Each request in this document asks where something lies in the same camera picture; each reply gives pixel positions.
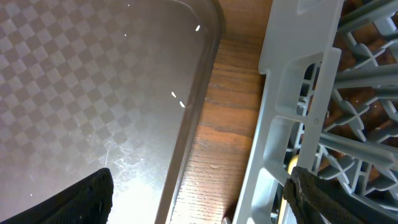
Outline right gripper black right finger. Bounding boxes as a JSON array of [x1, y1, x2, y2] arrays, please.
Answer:
[[284, 167, 397, 224]]

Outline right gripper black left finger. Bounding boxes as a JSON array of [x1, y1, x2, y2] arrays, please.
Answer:
[[3, 167, 114, 224]]

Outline yellow plastic spoon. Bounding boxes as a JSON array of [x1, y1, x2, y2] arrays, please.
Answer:
[[277, 155, 299, 224]]

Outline grey dishwasher rack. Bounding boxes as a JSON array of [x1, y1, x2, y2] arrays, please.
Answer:
[[232, 1, 397, 223]]

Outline dark brown serving tray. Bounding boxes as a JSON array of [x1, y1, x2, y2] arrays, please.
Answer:
[[1, 0, 220, 223]]

